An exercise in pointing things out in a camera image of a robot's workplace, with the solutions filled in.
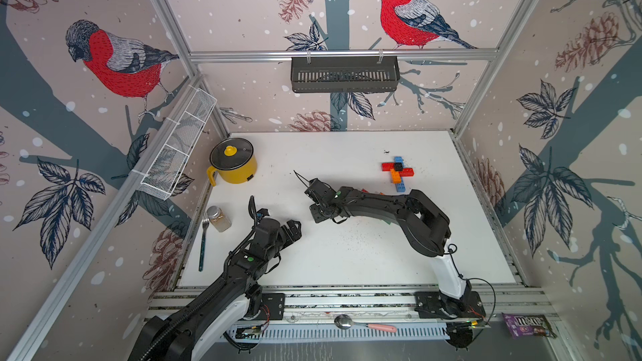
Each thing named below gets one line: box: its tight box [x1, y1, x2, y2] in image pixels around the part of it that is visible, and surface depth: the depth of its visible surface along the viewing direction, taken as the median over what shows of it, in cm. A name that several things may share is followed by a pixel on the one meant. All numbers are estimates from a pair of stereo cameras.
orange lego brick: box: [390, 167, 403, 184], surface depth 104 cm
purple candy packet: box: [501, 312, 558, 340], surface depth 70 cm
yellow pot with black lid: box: [206, 137, 258, 188], surface depth 100 cm
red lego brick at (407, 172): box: [399, 167, 415, 177], surface depth 105 cm
